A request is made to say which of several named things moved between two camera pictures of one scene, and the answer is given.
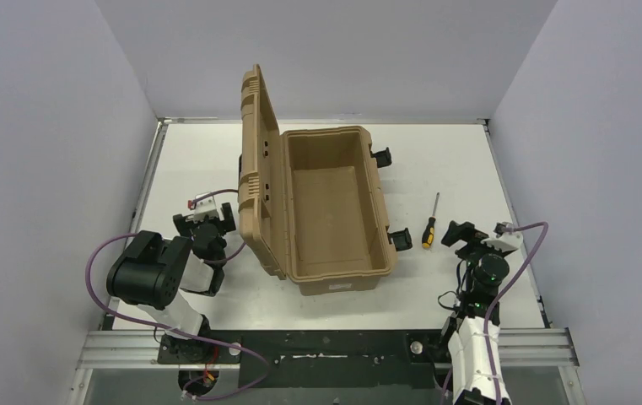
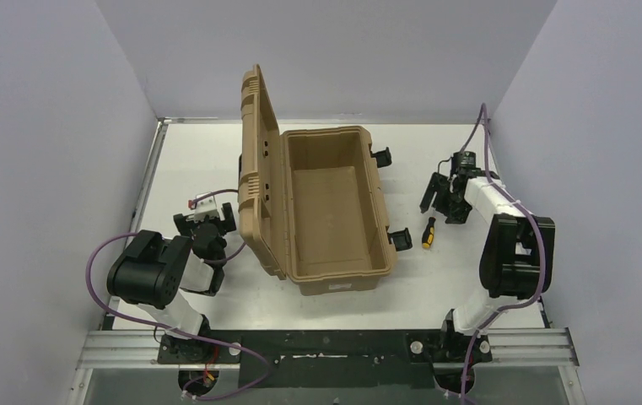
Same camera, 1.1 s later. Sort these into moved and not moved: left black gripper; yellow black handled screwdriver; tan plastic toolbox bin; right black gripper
Moved: right black gripper
Not moved: left black gripper; yellow black handled screwdriver; tan plastic toolbox bin
